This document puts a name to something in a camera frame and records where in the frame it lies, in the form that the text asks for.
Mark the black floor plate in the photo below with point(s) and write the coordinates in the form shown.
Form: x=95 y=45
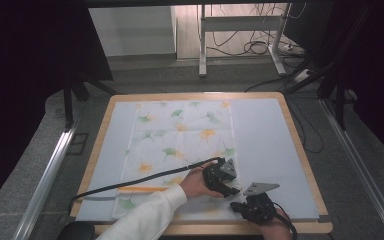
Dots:
x=80 y=143

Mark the aluminium rail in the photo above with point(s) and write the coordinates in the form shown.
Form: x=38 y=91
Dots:
x=43 y=186
x=363 y=160

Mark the person's right hand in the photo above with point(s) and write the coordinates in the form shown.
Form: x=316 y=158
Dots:
x=276 y=230

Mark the person's left hand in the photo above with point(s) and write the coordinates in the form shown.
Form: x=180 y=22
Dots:
x=195 y=185

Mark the black metal stand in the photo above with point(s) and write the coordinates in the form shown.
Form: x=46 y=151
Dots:
x=67 y=106
x=340 y=106

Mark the grey tape piece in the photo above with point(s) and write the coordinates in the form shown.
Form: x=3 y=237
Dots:
x=325 y=219

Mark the black curtain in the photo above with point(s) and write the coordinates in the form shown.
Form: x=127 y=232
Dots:
x=380 y=66
x=13 y=83

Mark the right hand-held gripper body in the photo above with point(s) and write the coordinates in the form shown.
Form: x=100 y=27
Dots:
x=260 y=206

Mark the wooden-framed white work board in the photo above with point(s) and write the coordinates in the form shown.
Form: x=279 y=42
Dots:
x=270 y=140

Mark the white power strip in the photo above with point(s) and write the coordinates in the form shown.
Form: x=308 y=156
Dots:
x=302 y=76
x=291 y=49

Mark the white leaf-print cloth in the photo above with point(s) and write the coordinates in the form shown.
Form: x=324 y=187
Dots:
x=180 y=140

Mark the white metal desk frame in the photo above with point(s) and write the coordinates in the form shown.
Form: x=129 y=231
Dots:
x=240 y=23

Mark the black rounded object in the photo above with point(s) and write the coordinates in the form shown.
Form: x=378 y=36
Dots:
x=76 y=231

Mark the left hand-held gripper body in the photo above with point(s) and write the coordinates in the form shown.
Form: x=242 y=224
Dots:
x=217 y=176

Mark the white panel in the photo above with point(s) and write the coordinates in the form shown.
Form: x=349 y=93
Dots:
x=130 y=30

